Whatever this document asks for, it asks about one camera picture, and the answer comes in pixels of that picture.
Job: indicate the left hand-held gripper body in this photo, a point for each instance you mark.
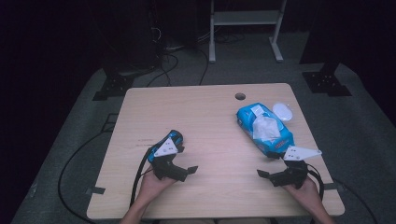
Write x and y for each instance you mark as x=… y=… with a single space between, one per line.
x=165 y=168

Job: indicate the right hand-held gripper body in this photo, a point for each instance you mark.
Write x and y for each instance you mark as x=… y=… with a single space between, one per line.
x=292 y=175

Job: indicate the blue toy car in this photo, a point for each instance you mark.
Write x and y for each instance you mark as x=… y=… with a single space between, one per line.
x=175 y=137

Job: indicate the blue wet wipes pack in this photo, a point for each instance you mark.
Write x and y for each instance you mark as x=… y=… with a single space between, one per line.
x=249 y=119

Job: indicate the person's left hand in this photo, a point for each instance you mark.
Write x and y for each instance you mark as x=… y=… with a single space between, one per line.
x=151 y=186

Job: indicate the person's right hand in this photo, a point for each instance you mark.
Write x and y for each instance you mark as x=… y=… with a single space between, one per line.
x=308 y=196

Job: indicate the black tape strip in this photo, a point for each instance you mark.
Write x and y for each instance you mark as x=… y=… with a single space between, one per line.
x=332 y=186
x=96 y=190

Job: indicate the white oval plastic lid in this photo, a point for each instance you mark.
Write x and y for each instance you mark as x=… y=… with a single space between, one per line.
x=282 y=112

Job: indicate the black stand base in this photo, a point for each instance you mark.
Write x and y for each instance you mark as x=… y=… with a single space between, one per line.
x=113 y=87
x=325 y=83

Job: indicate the white metal stand frame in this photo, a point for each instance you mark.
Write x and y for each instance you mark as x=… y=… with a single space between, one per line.
x=246 y=17

